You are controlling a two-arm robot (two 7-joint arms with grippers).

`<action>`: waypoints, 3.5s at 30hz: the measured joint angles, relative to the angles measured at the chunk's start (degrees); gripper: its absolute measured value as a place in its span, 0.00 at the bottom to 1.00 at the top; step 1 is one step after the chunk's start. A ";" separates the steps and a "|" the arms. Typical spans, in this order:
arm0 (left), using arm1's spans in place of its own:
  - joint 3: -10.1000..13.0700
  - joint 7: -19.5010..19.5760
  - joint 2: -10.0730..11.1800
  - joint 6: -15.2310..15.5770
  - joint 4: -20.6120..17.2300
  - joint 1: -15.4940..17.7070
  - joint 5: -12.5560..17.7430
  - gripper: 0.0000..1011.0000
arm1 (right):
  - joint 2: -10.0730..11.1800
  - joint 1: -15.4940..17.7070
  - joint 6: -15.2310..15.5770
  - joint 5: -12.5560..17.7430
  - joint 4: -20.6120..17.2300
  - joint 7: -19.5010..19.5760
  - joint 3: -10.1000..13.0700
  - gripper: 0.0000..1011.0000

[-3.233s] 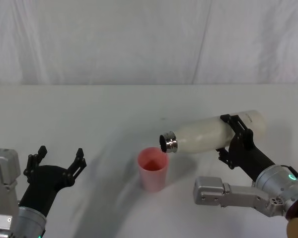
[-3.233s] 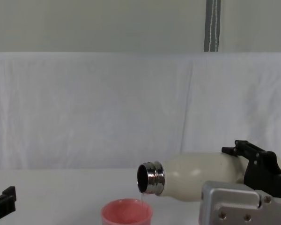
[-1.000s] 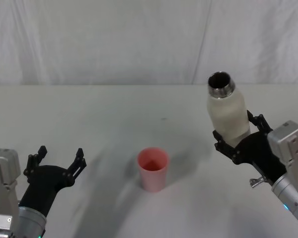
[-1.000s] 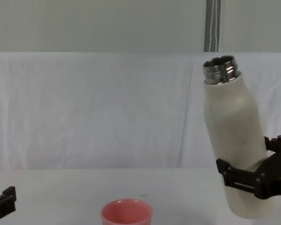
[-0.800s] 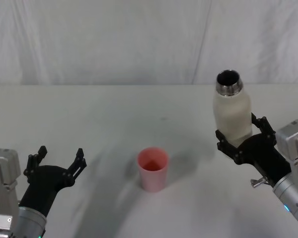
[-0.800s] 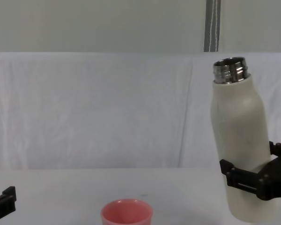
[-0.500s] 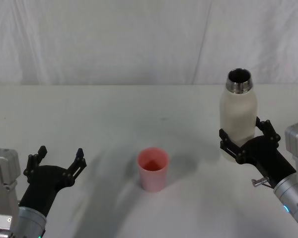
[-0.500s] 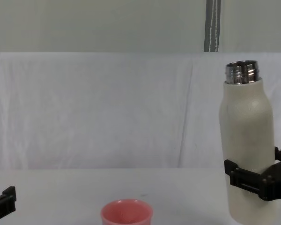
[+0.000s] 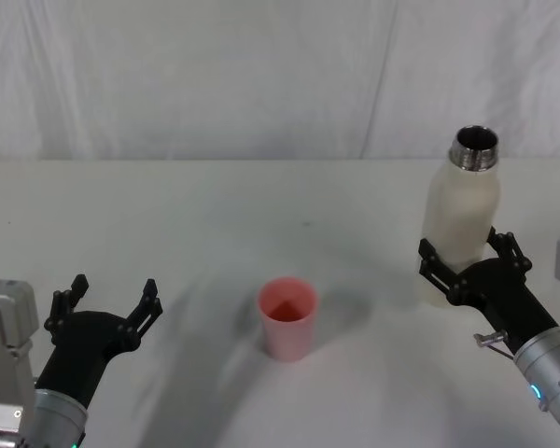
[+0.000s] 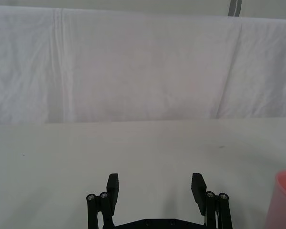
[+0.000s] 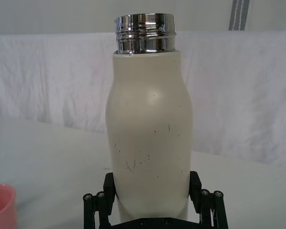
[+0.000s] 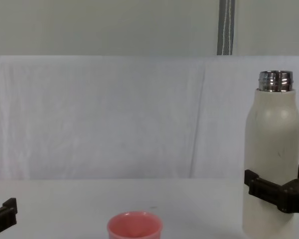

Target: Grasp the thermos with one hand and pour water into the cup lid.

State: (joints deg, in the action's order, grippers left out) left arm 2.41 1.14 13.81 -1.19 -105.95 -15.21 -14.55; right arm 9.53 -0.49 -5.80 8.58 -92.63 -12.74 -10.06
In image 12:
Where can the pink plastic cup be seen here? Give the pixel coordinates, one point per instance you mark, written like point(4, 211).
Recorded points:
point(134, 226)

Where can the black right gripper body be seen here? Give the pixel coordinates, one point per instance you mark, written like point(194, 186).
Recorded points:
point(297, 196)

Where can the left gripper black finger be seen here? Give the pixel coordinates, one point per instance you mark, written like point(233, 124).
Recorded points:
point(9, 211)

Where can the white wrinkled curtain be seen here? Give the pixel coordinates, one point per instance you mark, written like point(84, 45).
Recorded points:
point(114, 117)

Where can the grey striped post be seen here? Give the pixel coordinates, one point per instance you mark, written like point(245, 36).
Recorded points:
point(225, 27)

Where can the cream vacuum bottle steel neck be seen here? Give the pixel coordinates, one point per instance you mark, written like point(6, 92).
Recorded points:
point(272, 139)

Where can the white table cloth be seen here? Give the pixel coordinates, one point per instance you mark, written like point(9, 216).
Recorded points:
point(77, 199)

